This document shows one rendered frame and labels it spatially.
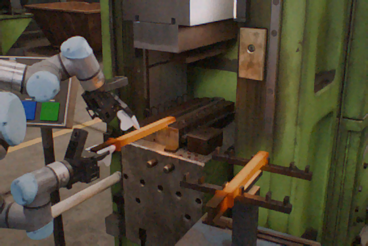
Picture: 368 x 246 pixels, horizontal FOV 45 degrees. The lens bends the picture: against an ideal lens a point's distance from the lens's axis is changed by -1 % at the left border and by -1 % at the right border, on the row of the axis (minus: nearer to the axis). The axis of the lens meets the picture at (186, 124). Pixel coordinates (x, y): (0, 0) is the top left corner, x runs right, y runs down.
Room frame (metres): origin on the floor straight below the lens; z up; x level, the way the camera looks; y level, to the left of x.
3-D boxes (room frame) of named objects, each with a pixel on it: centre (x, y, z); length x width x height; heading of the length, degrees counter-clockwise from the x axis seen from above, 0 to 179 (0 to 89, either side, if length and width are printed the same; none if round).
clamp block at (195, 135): (1.53, -0.07, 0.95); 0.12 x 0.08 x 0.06; 145
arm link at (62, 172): (1.15, 0.37, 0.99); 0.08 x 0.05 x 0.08; 55
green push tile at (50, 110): (1.69, 0.54, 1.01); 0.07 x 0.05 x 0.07; 80
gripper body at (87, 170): (1.22, 0.33, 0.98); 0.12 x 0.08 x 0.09; 145
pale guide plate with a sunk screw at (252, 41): (1.51, -0.22, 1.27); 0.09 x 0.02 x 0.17; 55
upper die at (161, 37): (1.75, -0.01, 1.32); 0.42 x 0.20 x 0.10; 145
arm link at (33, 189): (1.09, 0.42, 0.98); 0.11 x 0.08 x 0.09; 145
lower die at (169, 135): (1.75, -0.01, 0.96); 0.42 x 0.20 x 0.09; 145
